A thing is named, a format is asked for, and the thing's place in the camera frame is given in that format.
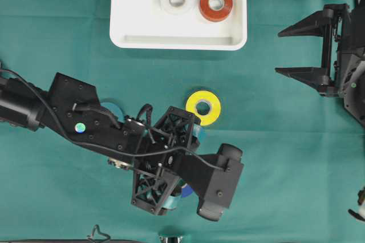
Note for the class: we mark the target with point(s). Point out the red tape roll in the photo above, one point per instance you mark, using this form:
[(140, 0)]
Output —
[(215, 15)]

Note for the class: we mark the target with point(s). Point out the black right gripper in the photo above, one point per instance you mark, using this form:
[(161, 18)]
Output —
[(348, 29)]

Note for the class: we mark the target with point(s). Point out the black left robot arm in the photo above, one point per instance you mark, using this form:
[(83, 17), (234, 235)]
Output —
[(72, 109)]

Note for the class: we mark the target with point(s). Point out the yellow tape roll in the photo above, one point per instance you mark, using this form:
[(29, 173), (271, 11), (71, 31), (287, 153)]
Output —
[(208, 98)]

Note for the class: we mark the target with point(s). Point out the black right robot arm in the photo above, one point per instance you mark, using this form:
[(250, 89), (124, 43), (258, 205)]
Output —
[(354, 100)]

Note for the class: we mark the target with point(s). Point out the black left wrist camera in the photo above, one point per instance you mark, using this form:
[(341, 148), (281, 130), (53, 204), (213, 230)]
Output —
[(215, 186)]

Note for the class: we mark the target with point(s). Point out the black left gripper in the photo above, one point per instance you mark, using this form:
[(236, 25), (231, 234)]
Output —
[(156, 187)]

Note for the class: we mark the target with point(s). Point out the teal tape roll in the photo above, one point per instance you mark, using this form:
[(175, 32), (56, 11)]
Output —
[(115, 109)]

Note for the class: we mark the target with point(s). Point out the white black object at edge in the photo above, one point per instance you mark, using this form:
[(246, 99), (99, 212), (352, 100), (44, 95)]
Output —
[(359, 214)]

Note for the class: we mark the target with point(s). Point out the blue tape roll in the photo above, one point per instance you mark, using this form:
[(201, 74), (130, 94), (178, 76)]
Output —
[(186, 190)]

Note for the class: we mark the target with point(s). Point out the white plastic case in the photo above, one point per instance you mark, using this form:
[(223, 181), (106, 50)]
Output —
[(144, 24)]

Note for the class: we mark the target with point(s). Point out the metal stand base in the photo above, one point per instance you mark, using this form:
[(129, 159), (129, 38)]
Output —
[(171, 239)]

